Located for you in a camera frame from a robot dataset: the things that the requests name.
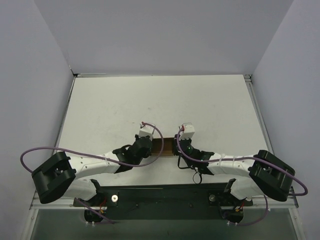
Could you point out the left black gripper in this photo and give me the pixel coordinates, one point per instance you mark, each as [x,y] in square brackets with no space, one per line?
[148,148]

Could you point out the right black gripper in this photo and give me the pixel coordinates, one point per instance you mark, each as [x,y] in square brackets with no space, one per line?
[178,149]

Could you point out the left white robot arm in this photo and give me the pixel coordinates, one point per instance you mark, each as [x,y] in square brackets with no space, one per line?
[65,176]

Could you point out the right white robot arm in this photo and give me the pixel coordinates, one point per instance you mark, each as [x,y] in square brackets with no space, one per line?
[256,174]

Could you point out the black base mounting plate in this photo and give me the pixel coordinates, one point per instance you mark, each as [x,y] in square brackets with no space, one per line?
[203,201]

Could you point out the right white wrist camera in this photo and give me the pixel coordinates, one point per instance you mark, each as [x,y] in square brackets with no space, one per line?
[186,131]

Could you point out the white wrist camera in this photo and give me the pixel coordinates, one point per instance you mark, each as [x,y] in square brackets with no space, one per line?
[186,131]
[146,130]

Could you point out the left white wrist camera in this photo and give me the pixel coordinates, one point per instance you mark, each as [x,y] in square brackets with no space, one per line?
[146,130]

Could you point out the aluminium frame rail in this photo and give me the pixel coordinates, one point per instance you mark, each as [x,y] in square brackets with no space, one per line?
[104,114]

